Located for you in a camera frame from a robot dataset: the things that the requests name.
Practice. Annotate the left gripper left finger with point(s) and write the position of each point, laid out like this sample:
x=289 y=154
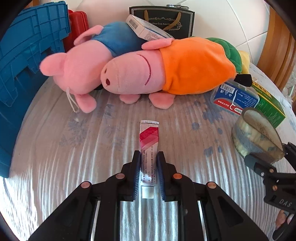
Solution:
x=92 y=211

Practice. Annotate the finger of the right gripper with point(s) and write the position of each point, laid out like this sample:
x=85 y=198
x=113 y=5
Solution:
x=290 y=152
x=260 y=167

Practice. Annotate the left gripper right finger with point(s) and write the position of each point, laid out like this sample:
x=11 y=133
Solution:
x=205 y=211

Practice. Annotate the clear tape roll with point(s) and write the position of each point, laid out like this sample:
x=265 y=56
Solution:
x=254 y=134

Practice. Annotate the red white ointment tube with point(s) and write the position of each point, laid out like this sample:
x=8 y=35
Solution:
x=148 y=139

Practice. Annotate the person's hand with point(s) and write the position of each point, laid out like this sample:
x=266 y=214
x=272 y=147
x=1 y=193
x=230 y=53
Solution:
x=283 y=217

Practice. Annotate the green yellow medicine box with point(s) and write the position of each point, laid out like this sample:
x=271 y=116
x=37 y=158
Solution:
x=269 y=106

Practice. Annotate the white blue patterned tablecloth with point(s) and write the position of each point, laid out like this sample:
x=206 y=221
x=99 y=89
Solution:
x=58 y=149

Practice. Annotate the clear blue floss box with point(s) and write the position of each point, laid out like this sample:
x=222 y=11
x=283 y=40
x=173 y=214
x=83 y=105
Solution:
x=234 y=97

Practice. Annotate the green yellow plush toy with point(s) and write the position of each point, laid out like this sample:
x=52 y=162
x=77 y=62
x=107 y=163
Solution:
x=240 y=59

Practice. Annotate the pink pig plush orange dress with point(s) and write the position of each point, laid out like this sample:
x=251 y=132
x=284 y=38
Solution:
x=165 y=68

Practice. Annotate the pink pig plush blue shirt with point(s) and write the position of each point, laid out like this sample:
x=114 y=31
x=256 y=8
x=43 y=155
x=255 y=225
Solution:
x=77 y=72

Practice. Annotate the black gift box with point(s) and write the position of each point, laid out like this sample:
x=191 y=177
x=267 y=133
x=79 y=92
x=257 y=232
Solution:
x=178 y=23

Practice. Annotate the white blue medicine box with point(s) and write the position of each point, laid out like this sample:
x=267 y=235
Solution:
x=146 y=30

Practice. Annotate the metal clip on box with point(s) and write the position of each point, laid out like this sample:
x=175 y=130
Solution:
x=177 y=6

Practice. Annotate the blue plastic storage crate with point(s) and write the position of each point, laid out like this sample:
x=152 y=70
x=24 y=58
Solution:
x=34 y=34

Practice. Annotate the red plastic case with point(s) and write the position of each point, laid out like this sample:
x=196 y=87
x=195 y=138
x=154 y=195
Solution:
x=78 y=24

